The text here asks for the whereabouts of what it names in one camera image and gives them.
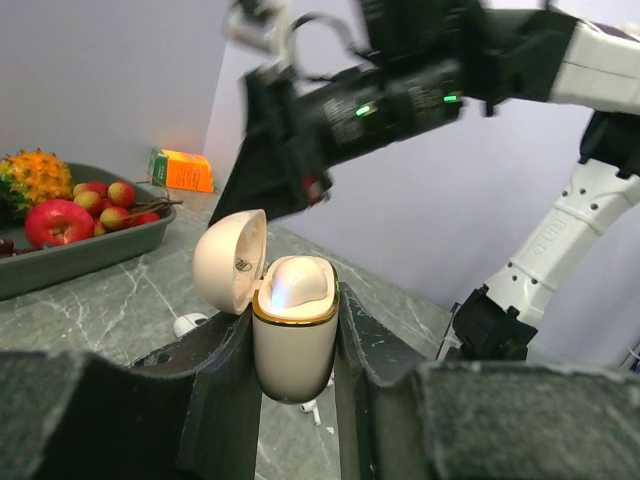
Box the dark grey fruit tray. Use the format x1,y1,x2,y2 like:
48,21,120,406
1,163,176,299

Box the white earbud right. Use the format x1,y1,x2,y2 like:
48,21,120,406
300,399,322,426

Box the small pineapple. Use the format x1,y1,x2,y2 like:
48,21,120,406
1,148,74,218

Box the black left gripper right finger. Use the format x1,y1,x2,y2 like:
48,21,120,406
334,285,639,479

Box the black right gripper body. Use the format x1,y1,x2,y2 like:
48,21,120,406
213,1,480,220

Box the dark purple grape bunch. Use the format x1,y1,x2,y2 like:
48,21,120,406
0,238,35,259

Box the red apple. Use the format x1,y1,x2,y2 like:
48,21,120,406
24,199,94,248

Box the pink earbud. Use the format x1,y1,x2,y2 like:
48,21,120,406
271,256,329,309

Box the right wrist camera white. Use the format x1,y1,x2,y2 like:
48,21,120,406
223,0,294,69

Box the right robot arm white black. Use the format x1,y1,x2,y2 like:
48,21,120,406
213,1,639,365

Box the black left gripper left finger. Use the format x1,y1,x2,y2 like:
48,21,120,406
1,313,260,479

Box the pink earbuds charging case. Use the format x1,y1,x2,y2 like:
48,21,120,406
192,210,340,404

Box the red lychee bunch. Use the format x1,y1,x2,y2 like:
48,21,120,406
72,180,179,237

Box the white earbuds charging case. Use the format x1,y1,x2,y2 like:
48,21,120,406
172,313,209,338

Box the orange juice box far right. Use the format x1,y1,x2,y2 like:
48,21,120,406
147,148,214,193

